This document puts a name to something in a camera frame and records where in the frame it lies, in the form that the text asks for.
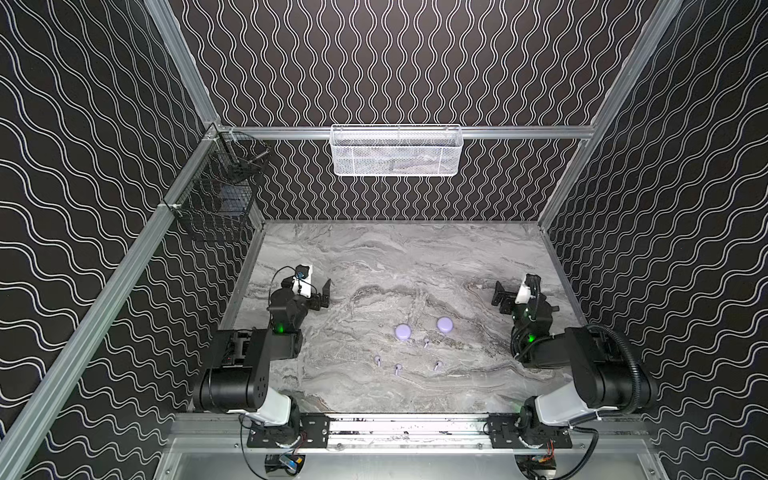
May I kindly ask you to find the white wire mesh basket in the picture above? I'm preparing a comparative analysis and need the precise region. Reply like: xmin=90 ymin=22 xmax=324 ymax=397
xmin=329 ymin=124 xmax=464 ymax=177

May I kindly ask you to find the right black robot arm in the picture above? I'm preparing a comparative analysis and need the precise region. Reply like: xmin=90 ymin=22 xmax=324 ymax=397
xmin=491 ymin=274 xmax=658 ymax=431

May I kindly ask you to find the purple earbud charging case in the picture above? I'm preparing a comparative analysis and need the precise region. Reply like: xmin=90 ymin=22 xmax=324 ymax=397
xmin=394 ymin=324 xmax=412 ymax=341

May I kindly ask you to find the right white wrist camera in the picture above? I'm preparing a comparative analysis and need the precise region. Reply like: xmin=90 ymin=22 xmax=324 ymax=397
xmin=515 ymin=274 xmax=541 ymax=304

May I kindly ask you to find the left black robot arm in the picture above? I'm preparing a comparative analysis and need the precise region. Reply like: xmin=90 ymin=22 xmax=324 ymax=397
xmin=192 ymin=276 xmax=332 ymax=428

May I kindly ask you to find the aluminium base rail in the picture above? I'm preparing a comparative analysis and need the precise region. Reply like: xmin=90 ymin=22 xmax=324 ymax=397
xmin=168 ymin=413 xmax=649 ymax=454

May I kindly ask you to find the black wire basket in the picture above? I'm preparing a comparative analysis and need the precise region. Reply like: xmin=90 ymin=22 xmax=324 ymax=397
xmin=172 ymin=131 xmax=271 ymax=245

